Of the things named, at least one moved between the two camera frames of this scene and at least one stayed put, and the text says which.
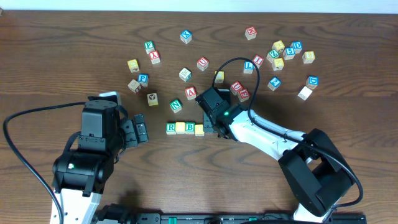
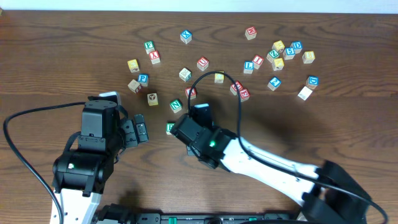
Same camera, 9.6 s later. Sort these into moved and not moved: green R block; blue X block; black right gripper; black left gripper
Moved: black right gripper
Not moved: green R block; black left gripper; blue X block
